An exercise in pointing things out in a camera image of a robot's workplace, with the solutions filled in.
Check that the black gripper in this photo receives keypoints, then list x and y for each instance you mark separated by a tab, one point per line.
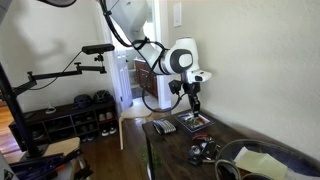
191	90

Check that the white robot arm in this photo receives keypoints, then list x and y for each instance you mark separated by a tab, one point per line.
126	19

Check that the red tag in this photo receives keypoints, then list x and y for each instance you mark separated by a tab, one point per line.
199	136

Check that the striped wallet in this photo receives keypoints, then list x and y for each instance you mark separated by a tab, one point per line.
163	126

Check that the dark wooden table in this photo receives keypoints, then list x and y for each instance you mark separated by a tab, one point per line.
172	150

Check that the black key fob pile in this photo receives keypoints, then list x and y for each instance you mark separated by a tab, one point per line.
205	152

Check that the brown bathroom cabinet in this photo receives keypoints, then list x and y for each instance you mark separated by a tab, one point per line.
146	79

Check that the light wooden stool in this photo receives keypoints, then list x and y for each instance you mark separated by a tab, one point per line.
137	111

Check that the yellow paper sheet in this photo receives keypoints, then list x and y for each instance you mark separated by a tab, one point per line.
261	163

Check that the white door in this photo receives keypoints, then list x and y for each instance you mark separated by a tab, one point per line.
120	75

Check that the pink shoes pair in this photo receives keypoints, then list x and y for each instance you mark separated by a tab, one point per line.
105	116

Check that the black bike helmet right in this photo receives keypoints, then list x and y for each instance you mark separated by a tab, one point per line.
102	96

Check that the black bike helmet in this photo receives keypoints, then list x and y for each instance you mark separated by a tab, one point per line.
82	101
102	96

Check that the dark shoe shelf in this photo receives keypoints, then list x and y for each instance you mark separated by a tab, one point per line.
69	122

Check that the black bike helmet left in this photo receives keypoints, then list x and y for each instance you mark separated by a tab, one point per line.
82	101

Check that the light wooden board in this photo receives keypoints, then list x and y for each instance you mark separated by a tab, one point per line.
64	147

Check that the small white object on shelf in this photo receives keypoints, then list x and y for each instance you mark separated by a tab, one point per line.
51	109

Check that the dark tool clutter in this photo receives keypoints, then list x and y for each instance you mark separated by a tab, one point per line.
39	168

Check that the black picture frame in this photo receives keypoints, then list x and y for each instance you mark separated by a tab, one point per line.
203	121

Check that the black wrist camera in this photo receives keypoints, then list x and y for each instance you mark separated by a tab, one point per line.
175	86

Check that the white light switch plate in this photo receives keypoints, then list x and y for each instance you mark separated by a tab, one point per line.
177	14

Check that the black camera on boom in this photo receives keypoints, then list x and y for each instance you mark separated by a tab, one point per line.
100	48

